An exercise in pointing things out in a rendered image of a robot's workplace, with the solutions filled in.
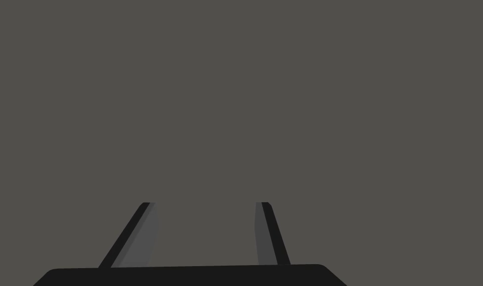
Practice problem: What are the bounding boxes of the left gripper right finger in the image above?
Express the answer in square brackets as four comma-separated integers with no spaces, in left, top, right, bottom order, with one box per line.
[254,201,292,266]

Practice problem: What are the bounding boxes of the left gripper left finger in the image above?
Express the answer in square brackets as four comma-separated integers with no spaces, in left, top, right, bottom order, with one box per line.
[98,202,160,269]

